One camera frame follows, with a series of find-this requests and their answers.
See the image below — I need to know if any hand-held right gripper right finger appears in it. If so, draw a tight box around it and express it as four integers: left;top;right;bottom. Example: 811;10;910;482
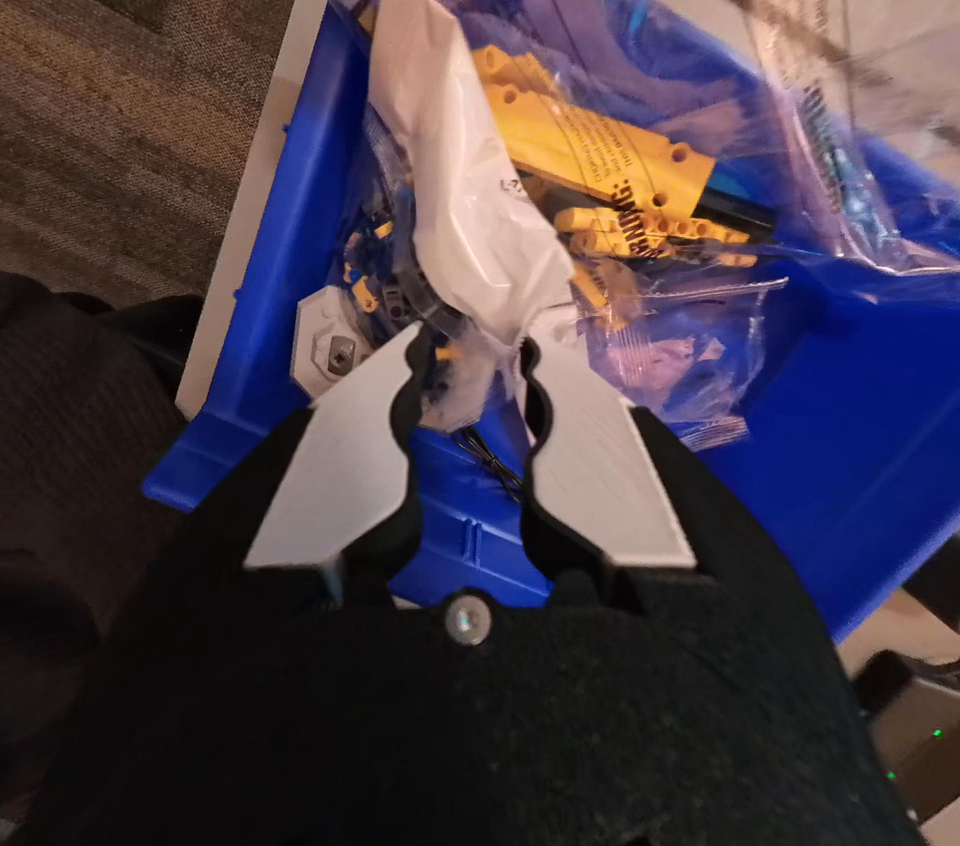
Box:
517;336;699;588

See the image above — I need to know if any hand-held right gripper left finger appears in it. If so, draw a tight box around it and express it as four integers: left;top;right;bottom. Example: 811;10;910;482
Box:
242;321;425;603

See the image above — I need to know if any blue plastic bin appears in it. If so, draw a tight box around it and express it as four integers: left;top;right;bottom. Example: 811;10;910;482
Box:
142;0;960;645

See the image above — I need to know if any white plastic bag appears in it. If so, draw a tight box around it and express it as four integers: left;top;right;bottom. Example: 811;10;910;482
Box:
371;0;580;356

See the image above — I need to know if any clear bag of yellow beams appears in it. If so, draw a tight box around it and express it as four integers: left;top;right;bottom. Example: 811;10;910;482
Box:
318;0;960;277

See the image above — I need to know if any small empty clear bag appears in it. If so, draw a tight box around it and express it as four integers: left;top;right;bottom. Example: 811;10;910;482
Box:
581;276;789;450

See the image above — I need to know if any grey hexagonal plate piece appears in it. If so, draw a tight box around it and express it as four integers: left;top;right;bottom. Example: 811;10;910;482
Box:
296;284;391;397

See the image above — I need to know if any heap of dark mixed pieces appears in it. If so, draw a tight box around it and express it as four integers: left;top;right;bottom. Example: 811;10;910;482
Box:
341;182;451;337

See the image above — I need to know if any black knit sweater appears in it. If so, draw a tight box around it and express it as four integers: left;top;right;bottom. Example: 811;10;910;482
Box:
0;269;207;846

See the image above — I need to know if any black desktop hub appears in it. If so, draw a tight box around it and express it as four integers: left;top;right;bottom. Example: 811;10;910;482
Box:
855;651;960;825

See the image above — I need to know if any thin black wire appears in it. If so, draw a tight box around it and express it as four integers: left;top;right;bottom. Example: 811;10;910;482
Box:
457;426;526;506

